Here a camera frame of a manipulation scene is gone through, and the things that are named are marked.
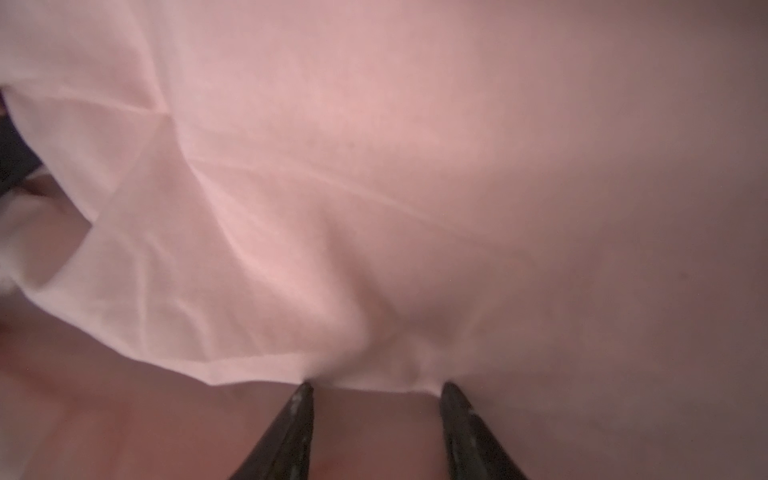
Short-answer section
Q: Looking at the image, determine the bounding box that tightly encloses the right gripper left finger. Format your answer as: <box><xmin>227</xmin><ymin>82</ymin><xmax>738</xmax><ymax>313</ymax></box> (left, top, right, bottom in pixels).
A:
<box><xmin>229</xmin><ymin>382</ymin><xmax>314</xmax><ymax>480</ymax></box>

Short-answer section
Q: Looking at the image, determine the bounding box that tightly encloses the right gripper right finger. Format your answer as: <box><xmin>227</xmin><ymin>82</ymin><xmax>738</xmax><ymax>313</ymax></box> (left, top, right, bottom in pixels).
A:
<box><xmin>439</xmin><ymin>382</ymin><xmax>528</xmax><ymax>480</ymax></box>

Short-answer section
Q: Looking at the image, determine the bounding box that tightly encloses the pink garment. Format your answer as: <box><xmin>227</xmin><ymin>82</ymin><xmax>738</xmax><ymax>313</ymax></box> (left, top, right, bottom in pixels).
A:
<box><xmin>1</xmin><ymin>1</ymin><xmax>767</xmax><ymax>479</ymax></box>

